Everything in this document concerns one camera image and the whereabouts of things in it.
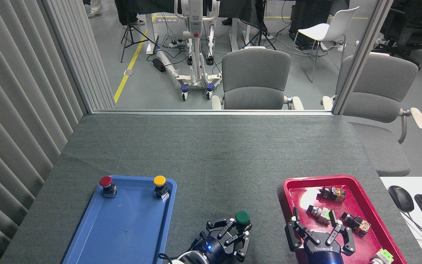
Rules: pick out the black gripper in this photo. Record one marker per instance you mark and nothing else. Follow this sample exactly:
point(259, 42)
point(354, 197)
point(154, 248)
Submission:
point(214, 248)
point(324, 255)

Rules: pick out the green push button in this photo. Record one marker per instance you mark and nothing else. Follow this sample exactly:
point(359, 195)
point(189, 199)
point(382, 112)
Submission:
point(242, 217)

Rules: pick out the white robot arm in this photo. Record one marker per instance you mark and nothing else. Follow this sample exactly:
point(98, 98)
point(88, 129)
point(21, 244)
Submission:
point(183, 260)

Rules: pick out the yellow push button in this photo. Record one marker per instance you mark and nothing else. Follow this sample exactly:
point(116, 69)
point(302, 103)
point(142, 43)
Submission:
point(159, 180)

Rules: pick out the red push button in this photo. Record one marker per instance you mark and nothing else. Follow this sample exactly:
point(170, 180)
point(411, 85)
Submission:
point(106, 181)

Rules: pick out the red plastic tray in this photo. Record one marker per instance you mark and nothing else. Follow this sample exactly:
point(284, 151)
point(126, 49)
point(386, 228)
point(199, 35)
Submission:
point(302, 196)

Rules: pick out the white desk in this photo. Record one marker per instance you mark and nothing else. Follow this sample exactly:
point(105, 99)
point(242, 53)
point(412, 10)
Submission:
point(398, 227)

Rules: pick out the dark grey table cloth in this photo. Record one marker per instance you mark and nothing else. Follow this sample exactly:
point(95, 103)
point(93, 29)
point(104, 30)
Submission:
point(214, 154)

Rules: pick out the black computer mouse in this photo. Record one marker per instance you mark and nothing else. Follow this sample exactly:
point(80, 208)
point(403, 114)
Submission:
point(400, 198)

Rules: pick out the blue plastic tray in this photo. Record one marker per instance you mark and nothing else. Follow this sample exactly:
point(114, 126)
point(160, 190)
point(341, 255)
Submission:
point(123, 227)

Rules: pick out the grey office chair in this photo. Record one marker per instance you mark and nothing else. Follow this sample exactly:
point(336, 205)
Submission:
point(255, 77)
point(379, 91)

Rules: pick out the white stand on wheels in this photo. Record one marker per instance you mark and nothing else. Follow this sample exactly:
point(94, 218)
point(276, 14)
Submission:
point(196, 55)

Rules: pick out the black power brick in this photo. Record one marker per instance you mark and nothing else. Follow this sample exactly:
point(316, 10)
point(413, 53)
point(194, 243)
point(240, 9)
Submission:
point(158, 65)

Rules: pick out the white power strip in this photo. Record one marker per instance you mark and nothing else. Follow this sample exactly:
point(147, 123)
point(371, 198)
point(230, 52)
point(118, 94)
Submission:
point(176, 44)

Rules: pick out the black tripod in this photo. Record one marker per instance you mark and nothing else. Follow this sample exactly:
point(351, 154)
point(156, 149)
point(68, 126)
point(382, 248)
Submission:
point(127, 35)
point(262, 35)

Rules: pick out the white plastic chair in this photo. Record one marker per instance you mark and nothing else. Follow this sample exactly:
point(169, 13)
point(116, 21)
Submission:
point(330, 29)

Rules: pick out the black office chair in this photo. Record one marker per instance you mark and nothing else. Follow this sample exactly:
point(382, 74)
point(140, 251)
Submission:
point(408, 29)

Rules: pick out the person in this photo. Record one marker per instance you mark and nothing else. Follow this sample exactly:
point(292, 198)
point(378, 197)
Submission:
point(126, 13)
point(94, 9)

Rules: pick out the grey slatted partition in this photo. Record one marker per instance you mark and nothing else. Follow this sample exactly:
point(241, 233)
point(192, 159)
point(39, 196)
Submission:
point(17, 110)

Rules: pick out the silver and white switch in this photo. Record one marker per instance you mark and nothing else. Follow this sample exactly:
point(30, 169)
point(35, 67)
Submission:
point(317, 212)

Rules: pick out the black switch with orange block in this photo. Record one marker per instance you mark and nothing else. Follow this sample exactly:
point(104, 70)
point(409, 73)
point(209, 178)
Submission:
point(357, 223)

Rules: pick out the black switch with amber window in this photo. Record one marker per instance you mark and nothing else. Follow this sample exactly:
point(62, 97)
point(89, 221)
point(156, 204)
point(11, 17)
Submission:
point(332, 193)

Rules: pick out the white and green switch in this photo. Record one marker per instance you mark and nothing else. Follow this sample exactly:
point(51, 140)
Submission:
point(382, 256)

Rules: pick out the silver table rail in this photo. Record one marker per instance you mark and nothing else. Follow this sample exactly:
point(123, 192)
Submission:
point(214, 112)

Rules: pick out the silver post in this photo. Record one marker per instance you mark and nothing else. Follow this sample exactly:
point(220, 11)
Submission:
point(361, 55)

